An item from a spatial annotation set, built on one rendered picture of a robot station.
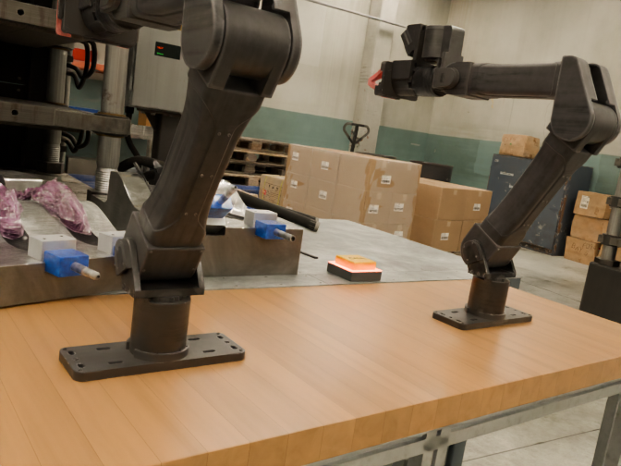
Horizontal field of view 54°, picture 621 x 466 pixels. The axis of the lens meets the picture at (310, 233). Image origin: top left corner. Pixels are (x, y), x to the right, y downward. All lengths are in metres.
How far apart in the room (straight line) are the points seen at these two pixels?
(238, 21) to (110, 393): 0.37
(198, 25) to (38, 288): 0.47
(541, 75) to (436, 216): 4.60
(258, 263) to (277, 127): 7.57
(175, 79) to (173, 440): 1.50
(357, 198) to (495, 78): 3.90
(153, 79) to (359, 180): 3.21
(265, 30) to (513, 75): 0.60
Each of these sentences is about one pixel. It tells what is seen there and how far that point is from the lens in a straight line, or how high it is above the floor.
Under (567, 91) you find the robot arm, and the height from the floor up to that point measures 1.18.
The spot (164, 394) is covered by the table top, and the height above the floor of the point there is 0.80.
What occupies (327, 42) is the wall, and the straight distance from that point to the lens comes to 9.06.
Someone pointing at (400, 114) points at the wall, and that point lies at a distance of 9.87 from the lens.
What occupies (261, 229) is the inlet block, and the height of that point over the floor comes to 0.89.
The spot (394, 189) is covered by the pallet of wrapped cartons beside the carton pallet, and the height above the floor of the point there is 0.70.
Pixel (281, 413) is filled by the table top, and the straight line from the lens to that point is 0.63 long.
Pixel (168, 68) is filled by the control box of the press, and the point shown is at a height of 1.20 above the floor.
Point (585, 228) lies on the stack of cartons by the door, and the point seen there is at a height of 0.40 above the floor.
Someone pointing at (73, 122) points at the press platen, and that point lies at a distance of 1.76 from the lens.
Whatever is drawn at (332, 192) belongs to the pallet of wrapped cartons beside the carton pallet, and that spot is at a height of 0.58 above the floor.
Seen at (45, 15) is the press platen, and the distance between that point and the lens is 1.78.
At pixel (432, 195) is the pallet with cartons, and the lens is 5.64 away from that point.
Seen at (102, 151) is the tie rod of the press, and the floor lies 0.94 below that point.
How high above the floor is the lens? 1.08
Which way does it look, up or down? 10 degrees down
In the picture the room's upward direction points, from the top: 8 degrees clockwise
